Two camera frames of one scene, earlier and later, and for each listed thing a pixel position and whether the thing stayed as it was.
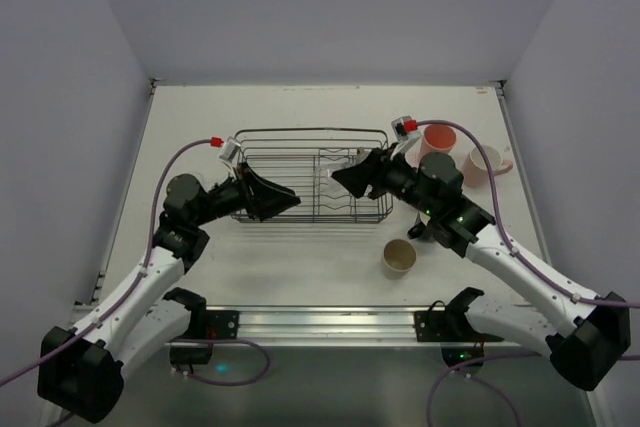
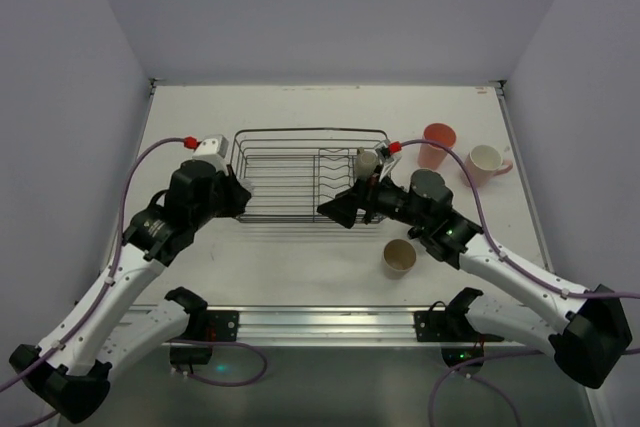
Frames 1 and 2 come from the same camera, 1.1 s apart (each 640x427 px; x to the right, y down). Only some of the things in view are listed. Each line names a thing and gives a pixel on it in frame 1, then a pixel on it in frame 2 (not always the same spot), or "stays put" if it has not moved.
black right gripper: x=376 y=175 -> x=364 y=202
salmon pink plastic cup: x=437 y=138 stays put
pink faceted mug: x=476 y=171 stays put
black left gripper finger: x=263 y=198 -> x=237 y=197
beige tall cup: x=399 y=256 stays put
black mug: x=421 y=232 stays put
